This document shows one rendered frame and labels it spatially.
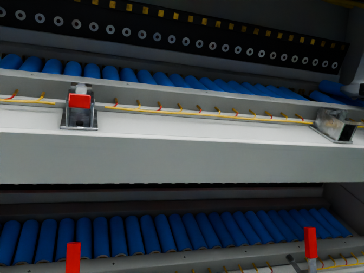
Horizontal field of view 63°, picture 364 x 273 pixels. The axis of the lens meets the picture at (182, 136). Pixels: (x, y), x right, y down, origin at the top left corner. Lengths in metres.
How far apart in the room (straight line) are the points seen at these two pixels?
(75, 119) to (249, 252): 0.27
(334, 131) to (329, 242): 0.19
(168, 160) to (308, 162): 0.15
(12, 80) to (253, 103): 0.23
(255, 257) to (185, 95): 0.23
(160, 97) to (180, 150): 0.06
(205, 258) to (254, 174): 0.13
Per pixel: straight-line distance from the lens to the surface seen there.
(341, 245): 0.50
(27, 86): 0.28
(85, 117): 0.26
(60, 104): 0.28
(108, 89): 0.28
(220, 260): 0.39
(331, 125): 0.36
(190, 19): 0.43
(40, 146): 0.24
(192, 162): 0.26
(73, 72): 0.32
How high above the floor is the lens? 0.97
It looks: 6 degrees down
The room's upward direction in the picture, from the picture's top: 5 degrees clockwise
